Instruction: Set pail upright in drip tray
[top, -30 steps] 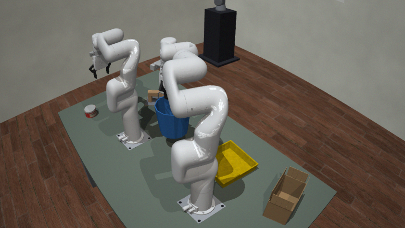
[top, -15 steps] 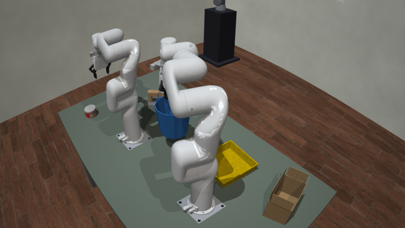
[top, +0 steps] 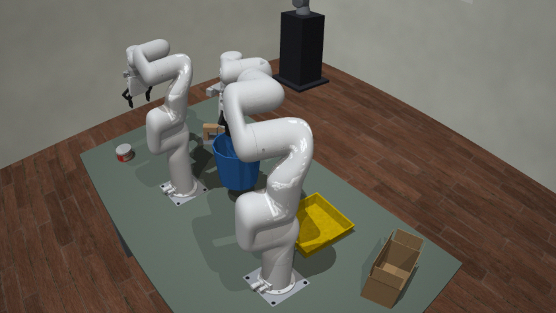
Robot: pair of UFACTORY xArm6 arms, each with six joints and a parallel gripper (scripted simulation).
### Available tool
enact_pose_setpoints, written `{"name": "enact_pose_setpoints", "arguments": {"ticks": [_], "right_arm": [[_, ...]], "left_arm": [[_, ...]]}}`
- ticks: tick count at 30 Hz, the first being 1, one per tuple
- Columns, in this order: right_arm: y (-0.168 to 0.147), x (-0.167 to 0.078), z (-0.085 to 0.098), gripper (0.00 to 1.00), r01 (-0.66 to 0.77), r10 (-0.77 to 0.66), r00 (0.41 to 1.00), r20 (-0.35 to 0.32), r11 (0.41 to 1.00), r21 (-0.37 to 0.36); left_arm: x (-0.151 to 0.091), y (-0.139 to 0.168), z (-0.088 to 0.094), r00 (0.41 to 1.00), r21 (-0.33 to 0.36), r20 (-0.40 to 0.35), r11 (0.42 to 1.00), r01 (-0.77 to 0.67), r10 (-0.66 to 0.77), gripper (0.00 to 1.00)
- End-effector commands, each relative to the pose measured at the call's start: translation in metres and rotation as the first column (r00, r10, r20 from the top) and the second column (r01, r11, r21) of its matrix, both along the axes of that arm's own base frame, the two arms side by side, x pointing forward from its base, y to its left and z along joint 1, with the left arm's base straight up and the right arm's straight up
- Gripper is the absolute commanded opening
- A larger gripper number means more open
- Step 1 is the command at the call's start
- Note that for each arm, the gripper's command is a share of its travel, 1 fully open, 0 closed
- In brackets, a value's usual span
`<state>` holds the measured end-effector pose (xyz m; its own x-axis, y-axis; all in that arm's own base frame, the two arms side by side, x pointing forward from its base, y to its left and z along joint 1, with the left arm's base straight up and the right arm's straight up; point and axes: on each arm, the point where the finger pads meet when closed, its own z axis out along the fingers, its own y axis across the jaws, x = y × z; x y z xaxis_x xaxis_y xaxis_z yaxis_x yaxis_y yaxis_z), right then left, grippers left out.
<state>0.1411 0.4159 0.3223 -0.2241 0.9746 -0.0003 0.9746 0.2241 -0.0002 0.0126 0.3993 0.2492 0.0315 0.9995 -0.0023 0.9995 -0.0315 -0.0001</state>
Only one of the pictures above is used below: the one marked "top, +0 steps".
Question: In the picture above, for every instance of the yellow shallow tray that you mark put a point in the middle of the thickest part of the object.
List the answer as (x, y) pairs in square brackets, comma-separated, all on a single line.
[(321, 224)]

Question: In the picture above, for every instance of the brown cardboard box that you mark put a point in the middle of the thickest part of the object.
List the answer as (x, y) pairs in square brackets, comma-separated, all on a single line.
[(391, 268)]

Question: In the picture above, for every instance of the blue bucket with wire handle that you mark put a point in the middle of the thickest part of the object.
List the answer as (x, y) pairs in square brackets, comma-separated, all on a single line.
[(233, 173)]

